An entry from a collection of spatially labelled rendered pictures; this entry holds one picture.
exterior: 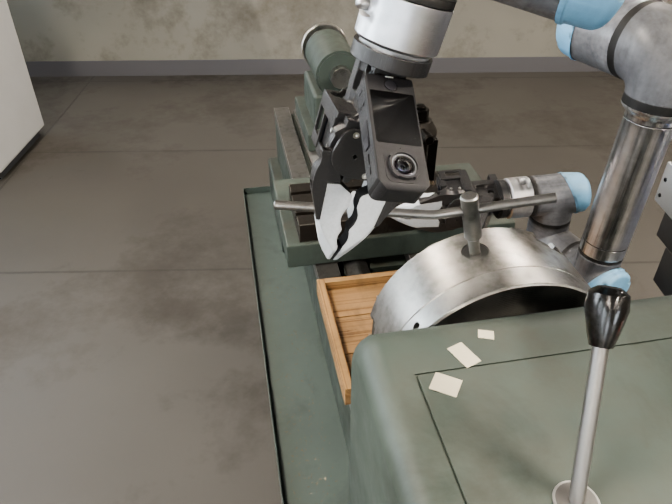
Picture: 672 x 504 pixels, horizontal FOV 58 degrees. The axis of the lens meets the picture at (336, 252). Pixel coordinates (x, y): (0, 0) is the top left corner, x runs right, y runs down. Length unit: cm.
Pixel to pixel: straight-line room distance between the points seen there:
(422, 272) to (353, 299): 46
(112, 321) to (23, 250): 75
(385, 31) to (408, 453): 35
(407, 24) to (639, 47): 54
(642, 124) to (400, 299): 46
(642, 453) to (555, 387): 9
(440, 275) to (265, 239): 130
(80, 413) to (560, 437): 196
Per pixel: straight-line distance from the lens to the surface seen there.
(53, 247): 320
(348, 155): 55
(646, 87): 100
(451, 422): 56
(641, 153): 103
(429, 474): 53
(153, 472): 211
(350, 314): 120
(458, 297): 74
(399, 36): 51
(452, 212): 75
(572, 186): 117
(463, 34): 505
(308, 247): 132
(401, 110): 52
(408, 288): 79
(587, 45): 106
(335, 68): 177
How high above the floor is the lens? 169
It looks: 36 degrees down
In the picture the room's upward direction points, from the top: straight up
